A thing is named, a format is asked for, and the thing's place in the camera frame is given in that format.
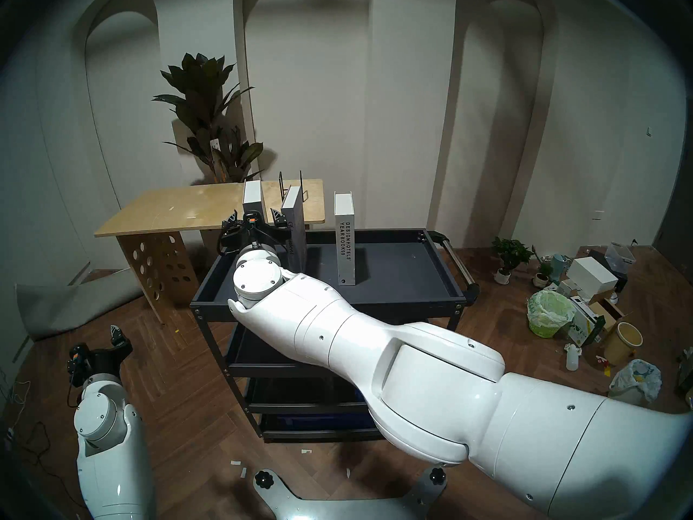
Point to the tall grey Special Issue book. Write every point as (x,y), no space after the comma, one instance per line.
(253,196)

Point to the grey metal robot base plate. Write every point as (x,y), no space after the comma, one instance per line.
(281,505)

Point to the small bushy potted plant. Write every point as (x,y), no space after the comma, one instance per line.
(509,251)

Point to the bin with white bag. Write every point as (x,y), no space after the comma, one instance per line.
(633,378)

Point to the clear plastic storage container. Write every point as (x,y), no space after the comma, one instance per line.
(620,253)

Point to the black three-tier utility cart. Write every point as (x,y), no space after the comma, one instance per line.
(390,275)

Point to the teal watering can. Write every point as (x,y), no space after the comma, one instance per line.
(560,264)

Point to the light wooden table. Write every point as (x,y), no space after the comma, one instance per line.
(184,205)

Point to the small white bottle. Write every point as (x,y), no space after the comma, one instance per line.
(572,359)

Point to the large dark-leaved potted plant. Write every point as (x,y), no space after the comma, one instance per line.
(200,91)

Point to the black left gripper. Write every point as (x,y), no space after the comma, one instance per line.
(100,362)

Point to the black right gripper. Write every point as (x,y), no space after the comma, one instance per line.
(254,233)

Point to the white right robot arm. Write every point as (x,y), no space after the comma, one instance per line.
(433,372)

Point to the yellow bucket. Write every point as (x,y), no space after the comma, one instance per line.
(620,348)

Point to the grey Discontent book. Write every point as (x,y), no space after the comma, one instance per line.
(296,210)

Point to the green and white carton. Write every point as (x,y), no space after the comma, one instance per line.
(584,321)

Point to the wide blue plastic bin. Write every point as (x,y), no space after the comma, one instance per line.
(325,420)

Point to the white cardboard box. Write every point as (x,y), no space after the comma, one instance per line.
(593,275)

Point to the white Design Hotels Yearbook book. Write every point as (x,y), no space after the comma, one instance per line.
(345,242)

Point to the black star knob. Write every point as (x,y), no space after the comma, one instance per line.
(438,477)
(264,479)

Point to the bin with green bag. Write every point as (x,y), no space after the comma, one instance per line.
(549,313)

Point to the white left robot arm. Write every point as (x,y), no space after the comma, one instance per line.
(103,421)

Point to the open brown cardboard box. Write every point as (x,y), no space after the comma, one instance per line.
(609,313)

